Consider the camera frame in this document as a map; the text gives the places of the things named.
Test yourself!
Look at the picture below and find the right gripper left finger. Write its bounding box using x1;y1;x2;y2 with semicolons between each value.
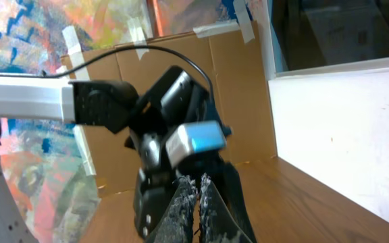
145;175;198;243

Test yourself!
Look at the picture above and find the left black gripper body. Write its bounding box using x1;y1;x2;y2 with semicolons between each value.
126;65;256;242

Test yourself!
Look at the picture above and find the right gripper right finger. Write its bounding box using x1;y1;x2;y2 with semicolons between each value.
199;173;253;243

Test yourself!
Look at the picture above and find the cardboard panel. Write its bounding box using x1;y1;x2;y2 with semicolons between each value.
59;20;278;243

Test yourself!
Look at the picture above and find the colourful painted backdrop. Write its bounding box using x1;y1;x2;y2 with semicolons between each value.
0;0;269;243

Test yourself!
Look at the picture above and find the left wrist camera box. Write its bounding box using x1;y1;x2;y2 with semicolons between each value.
165;120;226;169

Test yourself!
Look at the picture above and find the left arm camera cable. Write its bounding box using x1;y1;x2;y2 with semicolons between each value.
0;44;215;102

